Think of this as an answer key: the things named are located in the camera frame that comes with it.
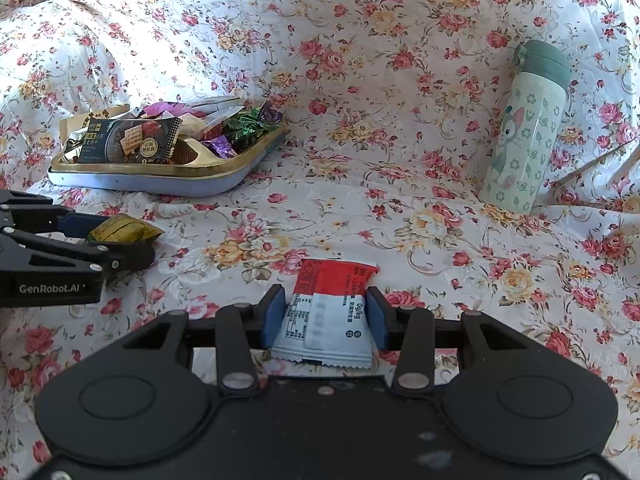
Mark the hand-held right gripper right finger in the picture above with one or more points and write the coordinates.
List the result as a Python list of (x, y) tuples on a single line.
[(377, 317)]

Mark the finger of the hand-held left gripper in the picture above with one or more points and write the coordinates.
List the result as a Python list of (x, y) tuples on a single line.
[(120, 257), (75, 224)]

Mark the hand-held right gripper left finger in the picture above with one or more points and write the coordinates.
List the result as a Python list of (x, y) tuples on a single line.
[(272, 315)]

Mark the green gold patterned packet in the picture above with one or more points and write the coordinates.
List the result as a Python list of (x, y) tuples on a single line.
[(125, 232)]

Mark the red white snack packet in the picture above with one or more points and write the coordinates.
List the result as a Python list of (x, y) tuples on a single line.
[(325, 310)]

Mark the blue snack tin gold tray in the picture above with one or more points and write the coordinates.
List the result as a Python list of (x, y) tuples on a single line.
[(150, 182)]

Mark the black cracker packet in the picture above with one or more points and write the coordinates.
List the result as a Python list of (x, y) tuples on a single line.
[(120, 140)]

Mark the pink candy wrapper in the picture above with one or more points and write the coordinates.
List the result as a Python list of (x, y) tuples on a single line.
[(167, 109)]

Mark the purple foil candy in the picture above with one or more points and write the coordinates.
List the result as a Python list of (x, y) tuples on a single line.
[(271, 112), (220, 147)]

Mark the white wrapped snack packet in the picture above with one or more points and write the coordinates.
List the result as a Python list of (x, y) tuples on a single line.
[(215, 110)]

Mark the green foil candy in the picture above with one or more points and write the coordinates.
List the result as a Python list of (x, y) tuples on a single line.
[(245, 127)]

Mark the floral cloth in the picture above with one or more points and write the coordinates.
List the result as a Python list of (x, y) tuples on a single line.
[(400, 85)]

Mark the green printed water bottle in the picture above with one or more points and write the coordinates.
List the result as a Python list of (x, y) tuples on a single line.
[(525, 135)]

